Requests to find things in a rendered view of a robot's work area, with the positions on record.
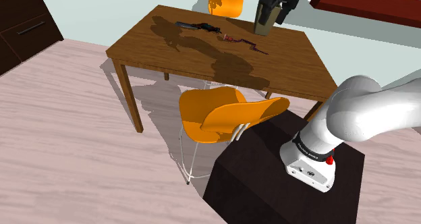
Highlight orange chair with white legs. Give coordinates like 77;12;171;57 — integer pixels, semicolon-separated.
178;86;291;186
207;0;245;19

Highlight dark-handled knife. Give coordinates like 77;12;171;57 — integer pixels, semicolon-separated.
175;20;223;34

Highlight brown wooden table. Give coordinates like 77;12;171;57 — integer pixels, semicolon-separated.
105;4;339;134

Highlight dark robot stand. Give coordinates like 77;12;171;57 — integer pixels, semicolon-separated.
202;108;366;224

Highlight purple and red corkscrew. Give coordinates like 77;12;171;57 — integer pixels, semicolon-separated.
223;33;270;56

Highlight dark brown drawer cabinet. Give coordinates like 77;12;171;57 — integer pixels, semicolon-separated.
0;0;65;77

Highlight olive upright box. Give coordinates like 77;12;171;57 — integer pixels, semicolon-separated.
253;0;283;37

